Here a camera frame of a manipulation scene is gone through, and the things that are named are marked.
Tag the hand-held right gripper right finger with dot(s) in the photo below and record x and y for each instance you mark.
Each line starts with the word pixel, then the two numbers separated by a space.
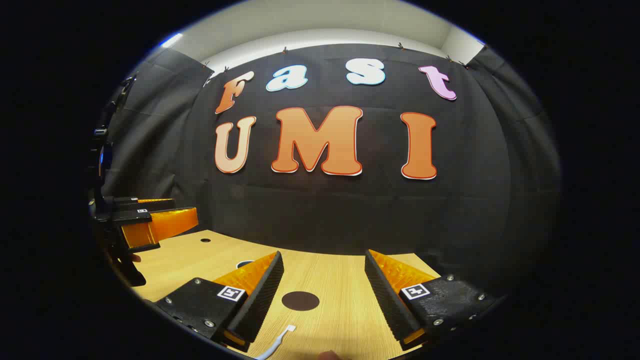
pixel 382 295

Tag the white toothbrush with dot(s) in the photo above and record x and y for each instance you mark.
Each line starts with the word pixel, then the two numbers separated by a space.
pixel 280 340

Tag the black backdrop cloth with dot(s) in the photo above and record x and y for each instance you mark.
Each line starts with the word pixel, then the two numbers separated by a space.
pixel 350 215

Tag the brown round coaster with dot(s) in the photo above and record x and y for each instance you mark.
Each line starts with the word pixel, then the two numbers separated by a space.
pixel 300 300

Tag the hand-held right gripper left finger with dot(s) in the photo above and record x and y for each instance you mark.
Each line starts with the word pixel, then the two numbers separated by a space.
pixel 262 295

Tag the ceiling light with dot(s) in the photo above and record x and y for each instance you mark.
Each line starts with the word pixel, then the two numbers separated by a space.
pixel 171 40

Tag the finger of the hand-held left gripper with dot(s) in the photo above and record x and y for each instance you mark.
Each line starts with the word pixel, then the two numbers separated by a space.
pixel 170 222
pixel 145 204

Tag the wooden desktop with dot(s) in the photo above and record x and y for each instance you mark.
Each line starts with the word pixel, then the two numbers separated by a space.
pixel 330 270

